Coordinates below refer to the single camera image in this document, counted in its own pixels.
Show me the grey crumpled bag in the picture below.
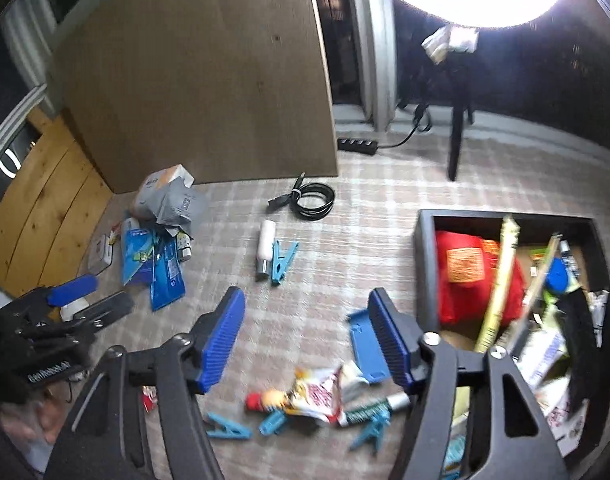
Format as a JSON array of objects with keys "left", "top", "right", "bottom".
[{"left": 138, "top": 164, "right": 195, "bottom": 211}]

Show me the red yellow toy figure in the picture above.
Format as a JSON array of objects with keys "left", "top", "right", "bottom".
[{"left": 245, "top": 389, "right": 291, "bottom": 413}]

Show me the person's left hand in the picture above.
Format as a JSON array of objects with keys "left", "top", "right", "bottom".
[{"left": 0, "top": 384, "right": 81, "bottom": 466}]

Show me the blue plastic tray piece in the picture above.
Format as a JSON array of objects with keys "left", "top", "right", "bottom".
[{"left": 346, "top": 307, "right": 392, "bottom": 386}]

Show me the round blue item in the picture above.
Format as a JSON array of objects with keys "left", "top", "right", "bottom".
[{"left": 545, "top": 265, "right": 580, "bottom": 293}]

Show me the blue plastic packet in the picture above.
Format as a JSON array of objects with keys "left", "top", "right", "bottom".
[{"left": 150, "top": 237, "right": 186, "bottom": 311}]

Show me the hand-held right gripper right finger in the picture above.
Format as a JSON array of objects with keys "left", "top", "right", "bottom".
[{"left": 366, "top": 287, "right": 570, "bottom": 480}]

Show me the black container box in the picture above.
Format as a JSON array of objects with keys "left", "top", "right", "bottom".
[{"left": 414, "top": 208, "right": 610, "bottom": 480}]

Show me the checked rug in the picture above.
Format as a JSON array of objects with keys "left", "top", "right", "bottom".
[{"left": 50, "top": 125, "right": 610, "bottom": 480}]

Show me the blue clothespin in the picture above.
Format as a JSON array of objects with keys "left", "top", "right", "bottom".
[
  {"left": 270, "top": 240, "right": 301, "bottom": 287},
  {"left": 349, "top": 407, "right": 391, "bottom": 453},
  {"left": 205, "top": 412, "right": 252, "bottom": 441},
  {"left": 257, "top": 410, "right": 288, "bottom": 436}
]

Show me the crumpled white paper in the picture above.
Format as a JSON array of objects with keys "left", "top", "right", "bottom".
[{"left": 421, "top": 25, "right": 480, "bottom": 65}]

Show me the red bag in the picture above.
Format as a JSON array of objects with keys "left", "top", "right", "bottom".
[{"left": 435, "top": 230, "right": 528, "bottom": 326}]

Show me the white window frame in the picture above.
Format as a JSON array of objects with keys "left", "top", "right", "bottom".
[{"left": 345, "top": 0, "right": 401, "bottom": 131}]

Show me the coiled black cable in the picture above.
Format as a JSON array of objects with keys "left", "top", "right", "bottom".
[{"left": 268, "top": 172, "right": 336, "bottom": 221}]

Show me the black light stand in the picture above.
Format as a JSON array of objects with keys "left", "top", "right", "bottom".
[{"left": 400, "top": 25, "right": 478, "bottom": 182}]

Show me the blue green printed packet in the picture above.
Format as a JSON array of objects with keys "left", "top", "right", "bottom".
[{"left": 121, "top": 227, "right": 161, "bottom": 286}]

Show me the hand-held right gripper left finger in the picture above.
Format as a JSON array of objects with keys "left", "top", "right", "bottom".
[{"left": 44, "top": 286, "right": 247, "bottom": 480}]

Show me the small white box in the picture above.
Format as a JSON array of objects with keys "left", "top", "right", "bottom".
[{"left": 88, "top": 234, "right": 113, "bottom": 275}]

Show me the black power strip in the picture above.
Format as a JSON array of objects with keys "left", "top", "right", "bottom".
[{"left": 337, "top": 136, "right": 379, "bottom": 156}]

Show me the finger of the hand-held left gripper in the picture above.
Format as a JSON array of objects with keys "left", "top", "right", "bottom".
[
  {"left": 5, "top": 274, "right": 100, "bottom": 328},
  {"left": 60, "top": 290, "right": 136, "bottom": 333}
]

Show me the green white tube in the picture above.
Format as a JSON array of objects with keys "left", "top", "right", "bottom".
[{"left": 337, "top": 391, "right": 411, "bottom": 427}]

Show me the red white snack wrapper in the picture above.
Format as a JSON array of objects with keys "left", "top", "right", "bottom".
[{"left": 285, "top": 360, "right": 371, "bottom": 428}]

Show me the white cylindrical bottle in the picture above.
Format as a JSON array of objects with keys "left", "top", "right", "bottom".
[{"left": 255, "top": 220, "right": 278, "bottom": 281}]

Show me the black power cord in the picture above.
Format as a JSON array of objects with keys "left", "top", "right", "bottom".
[{"left": 377, "top": 104, "right": 432, "bottom": 150}]

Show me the white printed packet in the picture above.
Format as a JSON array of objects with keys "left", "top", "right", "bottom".
[{"left": 520, "top": 330, "right": 570, "bottom": 386}]

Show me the long yellow green stick packet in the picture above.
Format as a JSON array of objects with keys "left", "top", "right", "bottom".
[{"left": 474, "top": 215, "right": 520, "bottom": 353}]

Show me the small white object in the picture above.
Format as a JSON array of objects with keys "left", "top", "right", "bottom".
[{"left": 60, "top": 297, "right": 91, "bottom": 322}]

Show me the large brown wooden board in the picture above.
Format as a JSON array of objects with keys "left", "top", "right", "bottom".
[{"left": 48, "top": 0, "right": 340, "bottom": 195}]

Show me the grey plastic bag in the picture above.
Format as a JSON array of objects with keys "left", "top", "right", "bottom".
[{"left": 130, "top": 182, "right": 208, "bottom": 238}]

